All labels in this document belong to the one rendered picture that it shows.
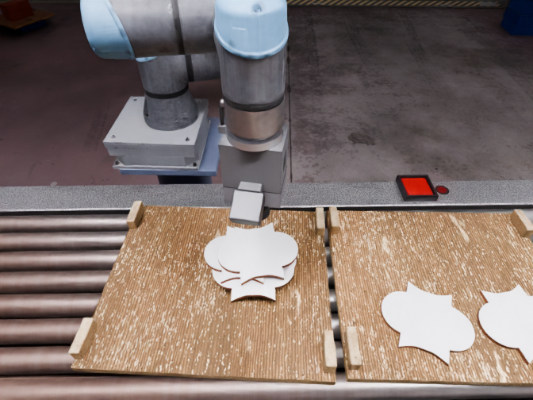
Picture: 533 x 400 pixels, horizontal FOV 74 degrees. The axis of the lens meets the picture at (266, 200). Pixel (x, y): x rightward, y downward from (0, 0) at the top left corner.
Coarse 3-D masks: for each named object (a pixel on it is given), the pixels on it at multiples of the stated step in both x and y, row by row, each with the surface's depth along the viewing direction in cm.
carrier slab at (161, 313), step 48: (144, 240) 72; (192, 240) 72; (144, 288) 65; (192, 288) 65; (288, 288) 65; (96, 336) 58; (144, 336) 58; (192, 336) 58; (240, 336) 58; (288, 336) 58
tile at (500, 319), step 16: (496, 304) 62; (512, 304) 62; (528, 304) 62; (480, 320) 60; (496, 320) 60; (512, 320) 60; (528, 320) 60; (496, 336) 58; (512, 336) 58; (528, 336) 58; (528, 352) 56
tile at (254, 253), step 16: (272, 224) 70; (240, 240) 67; (256, 240) 67; (272, 240) 67; (288, 240) 67; (224, 256) 65; (240, 256) 65; (256, 256) 65; (272, 256) 65; (288, 256) 65; (240, 272) 62; (256, 272) 62; (272, 272) 62
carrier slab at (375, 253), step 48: (336, 240) 72; (384, 240) 72; (432, 240) 72; (480, 240) 72; (528, 240) 72; (336, 288) 65; (384, 288) 65; (432, 288) 65; (480, 288) 65; (528, 288) 65; (384, 336) 58; (480, 336) 58; (480, 384) 54; (528, 384) 54
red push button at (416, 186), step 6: (402, 180) 86; (408, 180) 86; (414, 180) 86; (420, 180) 86; (426, 180) 86; (408, 186) 85; (414, 186) 85; (420, 186) 85; (426, 186) 85; (408, 192) 83; (414, 192) 83; (420, 192) 83; (426, 192) 83
